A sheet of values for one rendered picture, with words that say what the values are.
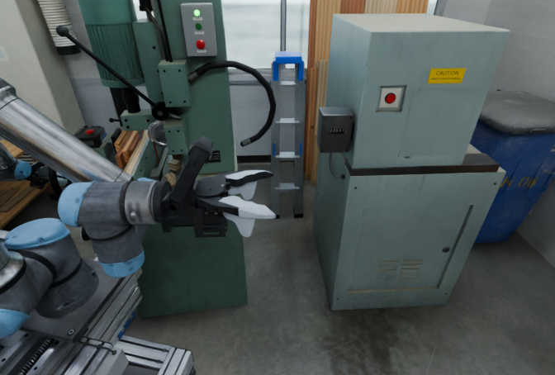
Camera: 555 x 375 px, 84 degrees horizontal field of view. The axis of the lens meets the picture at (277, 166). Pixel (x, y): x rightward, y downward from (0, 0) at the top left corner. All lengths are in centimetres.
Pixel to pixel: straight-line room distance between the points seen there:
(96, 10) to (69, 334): 97
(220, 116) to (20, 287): 83
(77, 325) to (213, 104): 82
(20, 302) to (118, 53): 84
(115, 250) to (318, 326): 136
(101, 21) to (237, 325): 149
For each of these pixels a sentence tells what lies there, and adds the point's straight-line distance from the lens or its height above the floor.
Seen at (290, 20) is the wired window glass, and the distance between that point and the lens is 271.
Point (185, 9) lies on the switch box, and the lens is 114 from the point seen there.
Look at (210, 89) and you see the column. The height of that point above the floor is 118.
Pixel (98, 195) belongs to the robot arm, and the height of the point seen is 125.
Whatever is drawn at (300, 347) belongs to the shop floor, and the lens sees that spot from 176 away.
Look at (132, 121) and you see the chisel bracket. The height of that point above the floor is 105.
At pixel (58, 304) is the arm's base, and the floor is 85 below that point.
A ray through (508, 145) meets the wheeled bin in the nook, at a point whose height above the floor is 82.
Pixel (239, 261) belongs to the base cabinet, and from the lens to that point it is 161.
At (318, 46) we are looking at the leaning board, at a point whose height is 112.
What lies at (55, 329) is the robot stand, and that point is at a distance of 100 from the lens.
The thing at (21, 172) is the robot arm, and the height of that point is 85.
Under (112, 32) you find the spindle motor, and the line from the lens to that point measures 129.
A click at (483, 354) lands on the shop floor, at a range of 200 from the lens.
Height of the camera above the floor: 154
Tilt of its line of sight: 31 degrees down
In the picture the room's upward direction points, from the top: straight up
